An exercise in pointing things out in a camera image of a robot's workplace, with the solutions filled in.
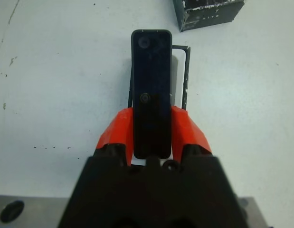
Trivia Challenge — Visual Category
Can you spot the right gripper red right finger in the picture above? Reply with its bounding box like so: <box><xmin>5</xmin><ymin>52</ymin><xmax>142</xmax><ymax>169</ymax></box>
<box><xmin>171</xmin><ymin>105</ymin><xmax>213</xmax><ymax>164</ymax></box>

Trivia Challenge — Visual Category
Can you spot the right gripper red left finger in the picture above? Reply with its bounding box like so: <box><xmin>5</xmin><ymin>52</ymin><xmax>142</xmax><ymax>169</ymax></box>
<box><xmin>94</xmin><ymin>107</ymin><xmax>135</xmax><ymax>166</ymax></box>

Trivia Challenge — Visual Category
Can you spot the black box lid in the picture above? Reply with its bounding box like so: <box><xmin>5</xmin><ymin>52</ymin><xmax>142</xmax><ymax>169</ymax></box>
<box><xmin>172</xmin><ymin>0</ymin><xmax>247</xmax><ymax>33</ymax></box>

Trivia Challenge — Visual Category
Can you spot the black box with white insert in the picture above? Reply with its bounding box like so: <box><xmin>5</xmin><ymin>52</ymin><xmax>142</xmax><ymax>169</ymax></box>
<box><xmin>126</xmin><ymin>44</ymin><xmax>191</xmax><ymax>167</ymax></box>

